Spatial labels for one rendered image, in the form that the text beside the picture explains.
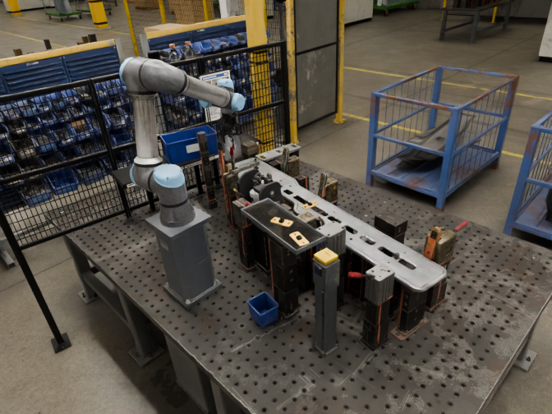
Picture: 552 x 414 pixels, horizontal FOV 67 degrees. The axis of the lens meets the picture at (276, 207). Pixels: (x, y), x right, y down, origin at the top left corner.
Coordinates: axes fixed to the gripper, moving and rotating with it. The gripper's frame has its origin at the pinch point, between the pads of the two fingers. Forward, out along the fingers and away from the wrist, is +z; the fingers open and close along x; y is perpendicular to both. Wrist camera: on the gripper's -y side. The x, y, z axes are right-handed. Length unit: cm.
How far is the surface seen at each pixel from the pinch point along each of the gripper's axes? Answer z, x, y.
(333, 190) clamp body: 20, 33, 43
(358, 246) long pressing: 20, 8, 85
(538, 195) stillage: 104, 256, 55
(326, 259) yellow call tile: 4, -21, 97
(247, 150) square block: 16.4, 23.3, -23.5
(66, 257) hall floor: 119, -86, -151
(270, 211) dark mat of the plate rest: 4, -18, 60
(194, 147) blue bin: 9.2, -5.5, -35.4
